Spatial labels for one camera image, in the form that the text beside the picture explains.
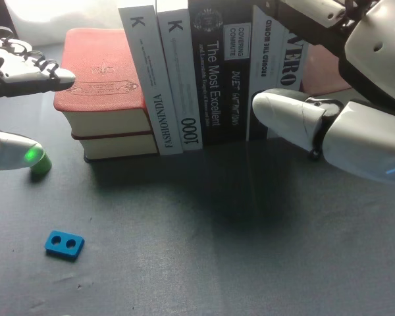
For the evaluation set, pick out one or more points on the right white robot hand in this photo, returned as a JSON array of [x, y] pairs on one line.
[[368, 138]]

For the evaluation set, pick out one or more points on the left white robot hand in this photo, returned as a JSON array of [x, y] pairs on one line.
[[19, 74]]

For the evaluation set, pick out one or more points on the grey book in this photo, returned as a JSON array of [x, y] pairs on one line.
[[266, 75]]

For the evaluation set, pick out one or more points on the thick red cloth-bound book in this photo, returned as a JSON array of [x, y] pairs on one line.
[[98, 66]]

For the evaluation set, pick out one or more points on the white book FASHIONINDIA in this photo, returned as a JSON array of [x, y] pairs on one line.
[[151, 82]]

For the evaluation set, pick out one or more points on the black book COVERING COMMUTE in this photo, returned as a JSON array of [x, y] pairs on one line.
[[238, 98]]

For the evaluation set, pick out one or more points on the white book 1000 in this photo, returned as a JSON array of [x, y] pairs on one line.
[[181, 82]]

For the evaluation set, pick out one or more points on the black book The Most Excellent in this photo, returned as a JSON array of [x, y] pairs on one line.
[[210, 98]]

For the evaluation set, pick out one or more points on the green cylinder block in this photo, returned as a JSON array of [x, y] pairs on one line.
[[44, 166]]

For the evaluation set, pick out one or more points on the blue block with two holes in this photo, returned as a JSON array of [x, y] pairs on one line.
[[64, 245]]

